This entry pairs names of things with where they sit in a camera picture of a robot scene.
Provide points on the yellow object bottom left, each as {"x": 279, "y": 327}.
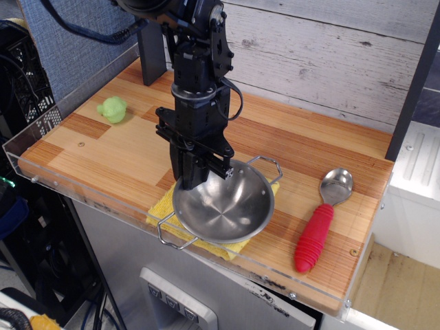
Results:
{"x": 43, "y": 322}

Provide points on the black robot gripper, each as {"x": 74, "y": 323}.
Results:
{"x": 195, "y": 129}

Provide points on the green toy figure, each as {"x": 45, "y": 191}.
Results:
{"x": 113, "y": 109}

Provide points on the black plastic crate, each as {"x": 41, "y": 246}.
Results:
{"x": 25, "y": 89}

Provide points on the yellow folded cloth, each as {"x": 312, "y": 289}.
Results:
{"x": 161, "y": 209}

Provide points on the dark grey right post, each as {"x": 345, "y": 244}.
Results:
{"x": 417, "y": 84}

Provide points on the dark grey post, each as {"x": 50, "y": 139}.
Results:
{"x": 152, "y": 54}
{"x": 417, "y": 84}

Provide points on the red handled metal spoon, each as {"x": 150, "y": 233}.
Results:
{"x": 335, "y": 188}

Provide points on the white ribbed cabinet right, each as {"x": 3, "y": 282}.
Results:
{"x": 407, "y": 221}

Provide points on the clear acrylic table guard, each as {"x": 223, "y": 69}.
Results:
{"x": 107, "y": 154}

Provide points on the steel bowl with wire handles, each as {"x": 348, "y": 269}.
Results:
{"x": 228, "y": 210}

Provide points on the stainless steel appliance below table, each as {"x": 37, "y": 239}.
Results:
{"x": 125, "y": 252}

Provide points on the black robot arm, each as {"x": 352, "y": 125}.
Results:
{"x": 196, "y": 38}

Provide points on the dark grey left post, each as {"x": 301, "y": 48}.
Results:
{"x": 152, "y": 54}

